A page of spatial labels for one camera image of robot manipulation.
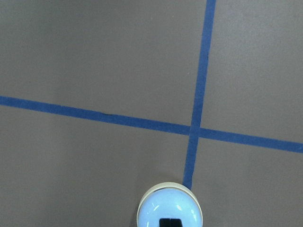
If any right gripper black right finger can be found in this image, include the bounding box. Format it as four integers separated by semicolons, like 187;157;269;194
170;218;183;227

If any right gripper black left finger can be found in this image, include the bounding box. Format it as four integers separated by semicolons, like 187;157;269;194
159;218;170;227

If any blue white call bell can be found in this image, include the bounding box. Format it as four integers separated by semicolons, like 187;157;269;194
136;182;203;227

